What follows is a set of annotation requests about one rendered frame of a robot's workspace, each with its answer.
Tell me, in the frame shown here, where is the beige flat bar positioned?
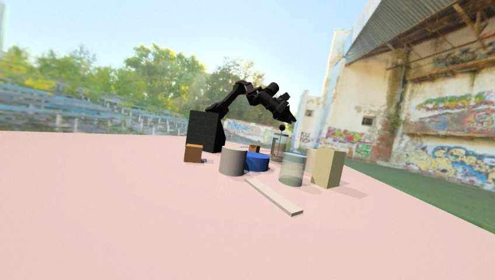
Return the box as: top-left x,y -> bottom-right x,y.
244,178 -> 304,217

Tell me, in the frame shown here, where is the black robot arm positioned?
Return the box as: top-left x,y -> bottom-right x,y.
205,80 -> 291,119

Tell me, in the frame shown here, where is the tan rectangular block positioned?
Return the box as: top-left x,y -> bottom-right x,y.
311,148 -> 346,189

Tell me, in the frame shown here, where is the brown wooden block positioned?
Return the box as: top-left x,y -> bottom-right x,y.
248,145 -> 260,153
184,144 -> 203,164

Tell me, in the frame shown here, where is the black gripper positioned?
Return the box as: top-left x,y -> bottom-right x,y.
264,97 -> 297,124

